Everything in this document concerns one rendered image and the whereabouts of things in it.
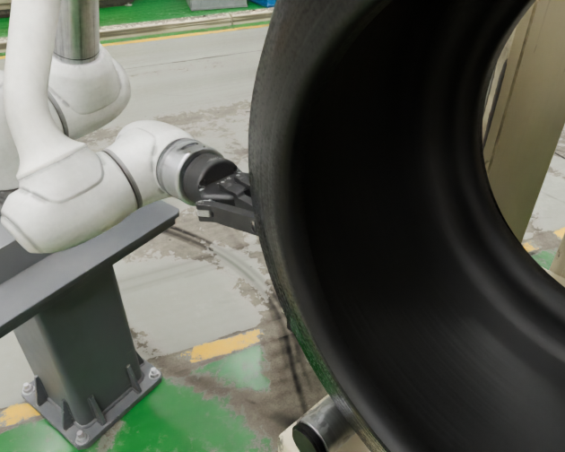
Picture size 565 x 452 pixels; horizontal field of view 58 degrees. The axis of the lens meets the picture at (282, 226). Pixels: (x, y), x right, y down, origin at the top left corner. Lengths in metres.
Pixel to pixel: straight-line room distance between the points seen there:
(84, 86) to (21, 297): 0.46
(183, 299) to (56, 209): 1.29
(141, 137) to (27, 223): 0.20
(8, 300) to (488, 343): 0.89
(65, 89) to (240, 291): 1.08
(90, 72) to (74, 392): 0.85
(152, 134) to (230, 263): 1.37
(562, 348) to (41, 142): 0.68
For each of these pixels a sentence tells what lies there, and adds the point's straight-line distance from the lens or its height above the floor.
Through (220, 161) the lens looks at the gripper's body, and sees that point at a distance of 0.69.
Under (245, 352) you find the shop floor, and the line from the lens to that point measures 1.78.
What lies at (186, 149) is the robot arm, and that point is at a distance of 0.73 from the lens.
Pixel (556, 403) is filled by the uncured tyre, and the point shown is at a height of 0.91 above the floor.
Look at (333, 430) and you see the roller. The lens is 0.54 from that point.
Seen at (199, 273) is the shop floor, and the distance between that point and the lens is 2.07.
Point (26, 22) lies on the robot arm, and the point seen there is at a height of 1.19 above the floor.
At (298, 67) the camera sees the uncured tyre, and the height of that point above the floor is 1.27.
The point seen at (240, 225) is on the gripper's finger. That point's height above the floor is 1.01.
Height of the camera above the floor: 1.38
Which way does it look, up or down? 37 degrees down
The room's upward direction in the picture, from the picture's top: straight up
